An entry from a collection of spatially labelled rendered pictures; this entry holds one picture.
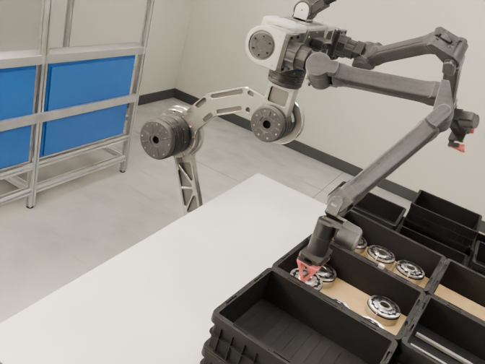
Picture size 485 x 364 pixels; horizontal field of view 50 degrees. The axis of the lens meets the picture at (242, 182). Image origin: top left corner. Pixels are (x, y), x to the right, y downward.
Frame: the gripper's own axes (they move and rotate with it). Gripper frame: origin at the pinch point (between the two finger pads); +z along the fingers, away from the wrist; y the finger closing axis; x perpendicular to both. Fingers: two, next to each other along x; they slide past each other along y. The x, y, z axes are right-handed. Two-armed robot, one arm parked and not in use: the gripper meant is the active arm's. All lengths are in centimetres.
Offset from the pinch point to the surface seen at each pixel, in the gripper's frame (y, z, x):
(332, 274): 15.3, 5.0, -3.5
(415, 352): -8.3, -2.2, -35.4
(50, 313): -49, 20, 51
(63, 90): 68, 21, 186
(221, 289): -1.5, 20.8, 24.7
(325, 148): 322, 81, 112
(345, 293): 13.9, 7.8, -9.9
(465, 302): 47, 8, -43
